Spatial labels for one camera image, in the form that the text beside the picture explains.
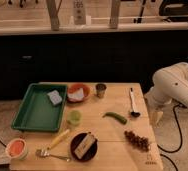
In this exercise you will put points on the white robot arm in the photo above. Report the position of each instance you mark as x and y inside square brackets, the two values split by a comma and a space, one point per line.
[169, 83]

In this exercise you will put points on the orange bowl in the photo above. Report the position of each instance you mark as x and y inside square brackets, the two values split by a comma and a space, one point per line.
[77, 86]

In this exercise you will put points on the dark cabinet front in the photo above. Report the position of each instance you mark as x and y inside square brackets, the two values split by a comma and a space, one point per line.
[87, 57]

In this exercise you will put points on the yellow handled utensil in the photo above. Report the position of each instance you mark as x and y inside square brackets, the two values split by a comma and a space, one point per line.
[58, 139]

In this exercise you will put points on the green pepper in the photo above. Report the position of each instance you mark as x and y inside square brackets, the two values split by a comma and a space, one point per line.
[116, 116]

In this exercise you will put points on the small metal cup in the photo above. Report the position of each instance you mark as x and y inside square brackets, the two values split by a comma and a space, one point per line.
[100, 90]

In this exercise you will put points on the bunch of brown grapes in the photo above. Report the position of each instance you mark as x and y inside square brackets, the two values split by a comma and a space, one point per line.
[142, 143]

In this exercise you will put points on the orange lidded white container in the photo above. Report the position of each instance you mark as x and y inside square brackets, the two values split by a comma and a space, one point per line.
[16, 149]

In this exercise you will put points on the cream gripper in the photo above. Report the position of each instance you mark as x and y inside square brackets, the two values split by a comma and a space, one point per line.
[156, 116]

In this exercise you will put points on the grey green sponge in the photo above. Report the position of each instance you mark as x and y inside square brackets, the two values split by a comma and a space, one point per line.
[55, 97]

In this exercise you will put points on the green plastic cup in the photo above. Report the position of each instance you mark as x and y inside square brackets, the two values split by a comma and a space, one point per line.
[74, 118]

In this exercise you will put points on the green plastic tray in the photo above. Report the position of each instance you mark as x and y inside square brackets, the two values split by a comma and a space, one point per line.
[37, 113]

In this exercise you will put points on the white crumpled cloth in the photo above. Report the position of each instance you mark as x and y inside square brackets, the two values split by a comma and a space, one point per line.
[77, 95]

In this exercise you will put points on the metal fork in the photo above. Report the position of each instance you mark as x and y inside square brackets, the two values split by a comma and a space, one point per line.
[44, 153]

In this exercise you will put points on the dark round plate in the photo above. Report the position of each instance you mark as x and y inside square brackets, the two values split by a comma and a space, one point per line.
[90, 154]

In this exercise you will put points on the cream box on plate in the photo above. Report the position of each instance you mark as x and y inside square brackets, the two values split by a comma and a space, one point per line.
[84, 145]

